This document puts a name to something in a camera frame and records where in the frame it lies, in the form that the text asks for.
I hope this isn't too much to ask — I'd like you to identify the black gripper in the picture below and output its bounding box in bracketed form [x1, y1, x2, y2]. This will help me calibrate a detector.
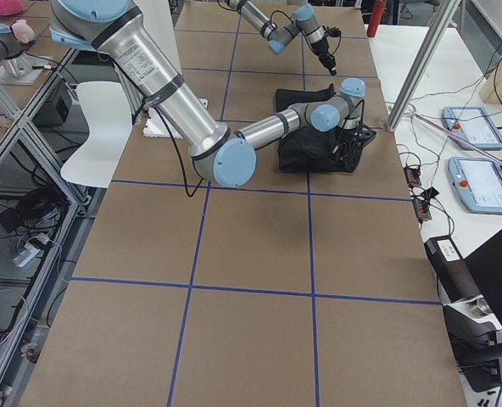
[333, 124, 377, 164]
[310, 26, 341, 76]

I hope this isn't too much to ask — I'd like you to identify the black printed t-shirt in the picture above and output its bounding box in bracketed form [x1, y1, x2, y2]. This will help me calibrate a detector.
[274, 83, 362, 174]

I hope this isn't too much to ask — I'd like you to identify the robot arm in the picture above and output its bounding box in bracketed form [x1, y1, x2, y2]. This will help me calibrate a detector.
[50, 1, 376, 187]
[220, 0, 341, 76]

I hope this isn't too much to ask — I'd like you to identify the red fire extinguisher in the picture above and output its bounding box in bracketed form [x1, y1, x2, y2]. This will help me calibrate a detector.
[366, 0, 387, 38]

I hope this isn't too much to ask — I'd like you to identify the metal reacher grabber stick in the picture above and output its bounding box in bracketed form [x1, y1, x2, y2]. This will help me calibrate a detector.
[411, 110, 502, 179]

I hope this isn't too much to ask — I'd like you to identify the far teach pendant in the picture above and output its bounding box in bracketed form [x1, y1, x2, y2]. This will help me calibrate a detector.
[442, 106, 502, 151]

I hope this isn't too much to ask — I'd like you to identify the teach pendant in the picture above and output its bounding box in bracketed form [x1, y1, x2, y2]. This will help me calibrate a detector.
[442, 106, 502, 151]
[447, 157, 502, 215]

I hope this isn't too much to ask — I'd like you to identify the near teach pendant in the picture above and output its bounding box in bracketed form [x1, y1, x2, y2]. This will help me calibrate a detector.
[447, 157, 502, 215]

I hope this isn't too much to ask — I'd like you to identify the white plastic chair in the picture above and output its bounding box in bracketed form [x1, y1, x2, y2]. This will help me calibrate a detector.
[60, 81, 133, 188]

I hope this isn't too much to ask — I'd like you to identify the aluminium frame post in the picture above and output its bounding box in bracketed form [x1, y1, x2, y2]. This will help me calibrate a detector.
[386, 0, 466, 132]

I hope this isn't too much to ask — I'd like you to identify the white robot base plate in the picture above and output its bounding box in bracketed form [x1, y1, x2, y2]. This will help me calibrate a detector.
[143, 108, 181, 139]

